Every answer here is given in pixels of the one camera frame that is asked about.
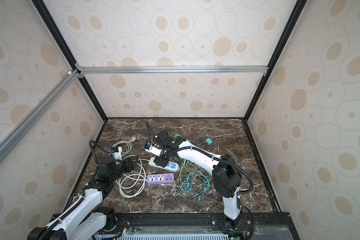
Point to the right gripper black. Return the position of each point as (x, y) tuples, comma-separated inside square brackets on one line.
[(160, 161)]

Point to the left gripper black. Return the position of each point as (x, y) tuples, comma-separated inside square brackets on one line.
[(132, 166)]

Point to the white blue power strip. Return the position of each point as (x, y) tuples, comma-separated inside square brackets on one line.
[(171, 166)]

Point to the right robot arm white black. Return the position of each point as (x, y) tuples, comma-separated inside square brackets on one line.
[(229, 180)]

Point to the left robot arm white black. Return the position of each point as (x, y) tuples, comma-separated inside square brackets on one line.
[(84, 218)]

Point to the teal charger plug right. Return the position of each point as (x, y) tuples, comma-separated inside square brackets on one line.
[(209, 141)]

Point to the purple power strip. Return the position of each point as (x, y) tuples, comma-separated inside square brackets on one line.
[(160, 179)]

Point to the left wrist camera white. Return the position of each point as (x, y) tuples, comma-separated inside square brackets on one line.
[(116, 153)]

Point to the silver aluminium rail back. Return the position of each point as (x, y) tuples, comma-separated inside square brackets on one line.
[(173, 70)]

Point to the silver aluminium rail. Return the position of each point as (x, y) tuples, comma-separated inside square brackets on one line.
[(16, 135), (173, 70)]

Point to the silver aluminium rail left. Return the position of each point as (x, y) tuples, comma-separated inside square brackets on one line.
[(16, 135)]

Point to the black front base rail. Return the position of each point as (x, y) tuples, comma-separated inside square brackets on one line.
[(262, 226)]

